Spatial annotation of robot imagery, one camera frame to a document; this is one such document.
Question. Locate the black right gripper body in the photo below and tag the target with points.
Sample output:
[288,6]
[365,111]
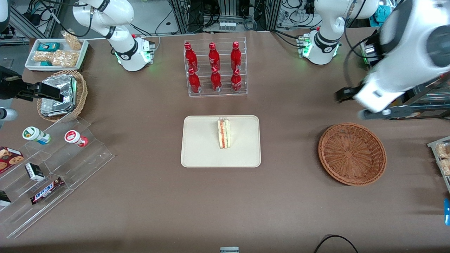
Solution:
[10,86]

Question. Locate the triangular sandwich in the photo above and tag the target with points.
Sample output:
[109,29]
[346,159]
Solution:
[224,133]

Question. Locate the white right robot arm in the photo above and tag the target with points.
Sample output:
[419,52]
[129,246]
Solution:
[130,52]

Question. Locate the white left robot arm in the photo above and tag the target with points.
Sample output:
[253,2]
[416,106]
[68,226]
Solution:
[322,45]

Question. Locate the white rectangular snack tray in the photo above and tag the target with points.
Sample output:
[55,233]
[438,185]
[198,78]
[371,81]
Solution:
[31,63]

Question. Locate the tan deep wicker basket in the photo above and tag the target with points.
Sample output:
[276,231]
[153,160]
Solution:
[81,93]

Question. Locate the brown round wicker basket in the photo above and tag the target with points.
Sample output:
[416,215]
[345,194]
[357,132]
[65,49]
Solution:
[351,154]

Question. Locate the metal tray with snacks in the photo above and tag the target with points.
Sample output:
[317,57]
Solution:
[432,143]

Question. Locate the cream rectangular serving tray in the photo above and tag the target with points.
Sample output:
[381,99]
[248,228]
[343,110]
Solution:
[200,141]

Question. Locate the foil wrapped food packs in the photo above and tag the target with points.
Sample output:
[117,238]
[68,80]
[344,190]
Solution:
[65,105]

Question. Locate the small teal snack packet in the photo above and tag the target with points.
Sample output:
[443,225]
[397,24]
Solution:
[45,63]

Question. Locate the large clear bag of crackers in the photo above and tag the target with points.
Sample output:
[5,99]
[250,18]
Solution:
[65,58]

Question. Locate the green lid yogurt cup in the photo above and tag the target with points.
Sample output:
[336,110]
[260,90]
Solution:
[33,134]

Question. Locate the teal snack box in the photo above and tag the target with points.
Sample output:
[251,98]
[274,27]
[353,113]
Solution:
[48,46]

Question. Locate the red lid yogurt cup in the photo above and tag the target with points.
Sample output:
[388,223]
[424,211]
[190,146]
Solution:
[74,137]

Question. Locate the clear bag of nuts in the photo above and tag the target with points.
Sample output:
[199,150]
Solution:
[72,40]

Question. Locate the red cookie box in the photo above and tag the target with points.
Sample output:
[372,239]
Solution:
[10,159]

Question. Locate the small black white box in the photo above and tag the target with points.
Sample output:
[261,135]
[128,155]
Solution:
[34,172]

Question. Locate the clear acrylic stepped stand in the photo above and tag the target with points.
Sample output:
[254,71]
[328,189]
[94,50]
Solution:
[81,165]

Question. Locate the snickers chocolate bar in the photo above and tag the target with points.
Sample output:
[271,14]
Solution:
[46,190]

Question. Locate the red cola bottle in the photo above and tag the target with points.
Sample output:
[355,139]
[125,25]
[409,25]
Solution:
[236,81]
[216,80]
[214,58]
[194,82]
[236,57]
[191,58]

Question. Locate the black box with white edge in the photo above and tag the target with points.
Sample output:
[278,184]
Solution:
[4,199]

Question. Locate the clear bag of puffed snacks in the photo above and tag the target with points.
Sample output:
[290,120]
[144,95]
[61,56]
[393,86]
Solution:
[443,156]

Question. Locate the clear acrylic bottle rack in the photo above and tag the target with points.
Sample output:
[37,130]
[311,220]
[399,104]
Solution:
[219,94]

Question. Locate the white power strip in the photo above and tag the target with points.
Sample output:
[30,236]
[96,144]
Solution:
[227,25]

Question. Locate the blue plastic object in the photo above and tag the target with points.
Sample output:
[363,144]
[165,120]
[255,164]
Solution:
[447,212]

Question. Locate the grey device at table edge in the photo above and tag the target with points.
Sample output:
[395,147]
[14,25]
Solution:
[229,250]

